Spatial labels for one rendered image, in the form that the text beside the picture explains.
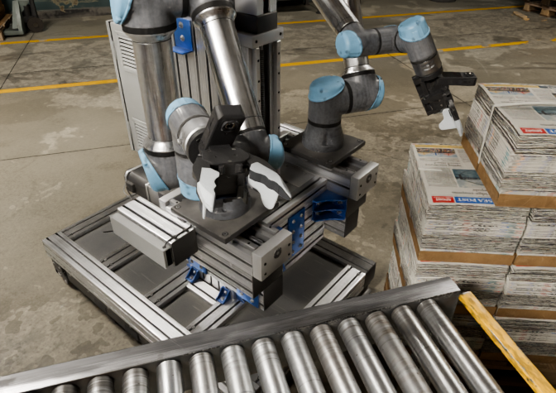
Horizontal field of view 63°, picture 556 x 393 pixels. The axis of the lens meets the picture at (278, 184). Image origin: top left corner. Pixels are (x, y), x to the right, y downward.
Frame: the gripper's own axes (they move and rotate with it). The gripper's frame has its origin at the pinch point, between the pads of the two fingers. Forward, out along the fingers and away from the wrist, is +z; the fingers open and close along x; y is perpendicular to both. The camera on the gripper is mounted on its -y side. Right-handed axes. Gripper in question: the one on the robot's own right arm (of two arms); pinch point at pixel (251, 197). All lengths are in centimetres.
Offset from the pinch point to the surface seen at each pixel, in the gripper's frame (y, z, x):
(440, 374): 39, 12, -39
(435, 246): 47, -29, -78
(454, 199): 31, -29, -79
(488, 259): 49, -20, -92
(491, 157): 18, -30, -89
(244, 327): 42.8, -14.1, -8.5
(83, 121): 127, -324, 2
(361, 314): 40, -7, -33
